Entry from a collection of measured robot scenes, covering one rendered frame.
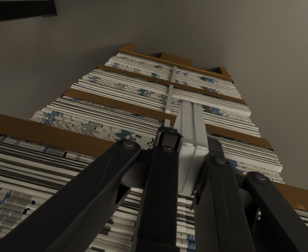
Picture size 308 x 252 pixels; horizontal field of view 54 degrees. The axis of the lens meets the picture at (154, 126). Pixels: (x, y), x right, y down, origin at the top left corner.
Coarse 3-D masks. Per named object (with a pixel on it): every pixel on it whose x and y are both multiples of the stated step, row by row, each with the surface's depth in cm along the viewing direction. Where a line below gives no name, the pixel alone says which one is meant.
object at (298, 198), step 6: (240, 174) 33; (276, 186) 32; (282, 186) 33; (288, 186) 33; (294, 186) 33; (282, 192) 31; (288, 192) 32; (294, 192) 32; (300, 192) 32; (306, 192) 33; (288, 198) 31; (294, 198) 31; (300, 198) 31; (306, 198) 31; (294, 204) 30; (300, 204) 30; (306, 204) 30; (306, 210) 29
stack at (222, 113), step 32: (128, 64) 83; (160, 64) 94; (64, 96) 52; (128, 96) 59; (160, 96) 65; (192, 96) 69; (64, 128) 42; (96, 128) 44; (128, 128) 46; (256, 128) 60; (256, 160) 46
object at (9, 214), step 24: (0, 144) 28; (24, 144) 29; (0, 168) 25; (24, 168) 25; (48, 168) 26; (72, 168) 27; (0, 192) 23; (24, 192) 23; (48, 192) 23; (0, 216) 21; (24, 216) 21; (96, 240) 21
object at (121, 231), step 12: (132, 192) 26; (180, 192) 27; (120, 204) 24; (132, 204) 25; (180, 204) 26; (120, 216) 23; (132, 216) 23; (180, 216) 24; (108, 228) 22; (120, 228) 22; (132, 228) 23; (180, 228) 23; (108, 240) 21; (120, 240) 21; (180, 240) 22
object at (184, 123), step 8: (184, 104) 20; (184, 112) 19; (176, 120) 20; (184, 120) 18; (192, 120) 18; (176, 128) 19; (184, 128) 16; (192, 128) 17; (184, 136) 15; (192, 136) 16; (184, 144) 15; (192, 144) 15; (184, 152) 15; (184, 160) 15; (184, 168) 15
